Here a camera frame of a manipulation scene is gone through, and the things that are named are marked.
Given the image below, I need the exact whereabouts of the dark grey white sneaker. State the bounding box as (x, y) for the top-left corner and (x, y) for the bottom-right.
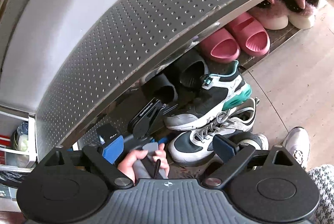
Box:
(233, 132), (269, 162)
(168, 98), (257, 165)

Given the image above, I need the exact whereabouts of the white shelf unit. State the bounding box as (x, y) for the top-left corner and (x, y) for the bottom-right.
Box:
(0, 105), (38, 204)

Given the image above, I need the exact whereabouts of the person's left hand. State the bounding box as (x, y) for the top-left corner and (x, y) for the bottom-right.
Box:
(117, 143), (171, 186)

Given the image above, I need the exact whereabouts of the teal black buckle sneaker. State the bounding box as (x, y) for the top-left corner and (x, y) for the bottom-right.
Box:
(164, 60), (253, 132)

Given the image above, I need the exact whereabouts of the pale yellow bag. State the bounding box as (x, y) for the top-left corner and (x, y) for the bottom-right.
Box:
(13, 122), (30, 155)

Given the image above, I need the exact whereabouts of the person's right shoe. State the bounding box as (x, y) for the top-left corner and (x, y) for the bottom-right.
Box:
(282, 127), (311, 168)

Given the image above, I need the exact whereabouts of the person's right leg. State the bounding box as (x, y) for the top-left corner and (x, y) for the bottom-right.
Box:
(305, 164), (334, 224)

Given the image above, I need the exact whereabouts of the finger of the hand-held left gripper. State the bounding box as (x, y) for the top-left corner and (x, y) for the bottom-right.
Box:
(128, 98), (168, 139)
(162, 105), (181, 116)

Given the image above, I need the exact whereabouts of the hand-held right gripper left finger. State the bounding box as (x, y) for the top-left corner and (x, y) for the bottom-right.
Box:
(43, 135), (134, 189)

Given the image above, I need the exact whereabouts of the black slipper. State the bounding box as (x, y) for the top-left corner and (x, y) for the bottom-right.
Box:
(171, 50), (209, 89)
(142, 74), (179, 107)

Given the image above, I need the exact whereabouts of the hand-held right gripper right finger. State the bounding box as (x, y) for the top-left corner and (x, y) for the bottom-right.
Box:
(202, 135), (294, 188)

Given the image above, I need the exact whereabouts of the metal shoe rack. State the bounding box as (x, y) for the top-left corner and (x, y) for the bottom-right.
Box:
(0, 0), (326, 159)

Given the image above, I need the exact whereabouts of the red box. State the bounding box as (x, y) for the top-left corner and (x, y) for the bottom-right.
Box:
(0, 135), (12, 162)

